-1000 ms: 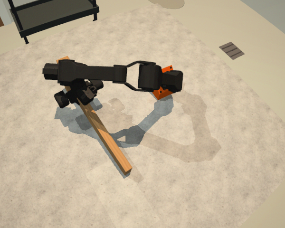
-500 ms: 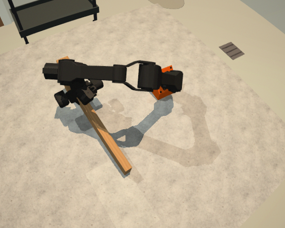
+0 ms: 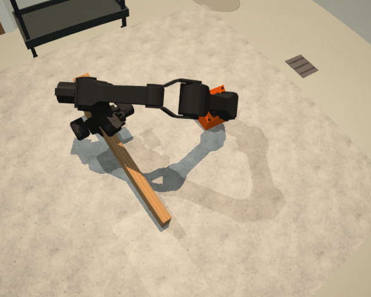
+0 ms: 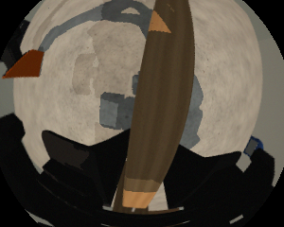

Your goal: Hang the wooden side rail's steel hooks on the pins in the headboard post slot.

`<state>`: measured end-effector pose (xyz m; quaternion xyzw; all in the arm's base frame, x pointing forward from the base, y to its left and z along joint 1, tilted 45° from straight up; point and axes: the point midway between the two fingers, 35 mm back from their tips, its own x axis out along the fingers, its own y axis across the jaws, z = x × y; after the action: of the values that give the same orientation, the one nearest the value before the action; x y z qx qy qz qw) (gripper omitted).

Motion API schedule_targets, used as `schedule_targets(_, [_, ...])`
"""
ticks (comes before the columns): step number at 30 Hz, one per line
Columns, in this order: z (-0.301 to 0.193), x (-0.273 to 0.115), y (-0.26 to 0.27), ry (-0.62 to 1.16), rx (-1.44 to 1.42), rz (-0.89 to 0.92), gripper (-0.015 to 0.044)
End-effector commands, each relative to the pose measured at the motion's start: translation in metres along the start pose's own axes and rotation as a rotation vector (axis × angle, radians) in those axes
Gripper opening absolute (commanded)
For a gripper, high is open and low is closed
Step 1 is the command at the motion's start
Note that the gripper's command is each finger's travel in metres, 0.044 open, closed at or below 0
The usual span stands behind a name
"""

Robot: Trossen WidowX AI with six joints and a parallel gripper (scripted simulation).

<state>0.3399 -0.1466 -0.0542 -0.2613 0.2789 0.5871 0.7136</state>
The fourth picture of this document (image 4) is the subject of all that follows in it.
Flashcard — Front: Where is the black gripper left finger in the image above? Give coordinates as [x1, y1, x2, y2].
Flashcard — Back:
[41, 129, 131, 208]

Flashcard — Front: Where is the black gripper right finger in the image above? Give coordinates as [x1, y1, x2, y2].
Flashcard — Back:
[162, 145, 241, 209]

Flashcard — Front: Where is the brown wooden post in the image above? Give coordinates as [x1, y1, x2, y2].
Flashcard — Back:
[112, 160, 150, 215]

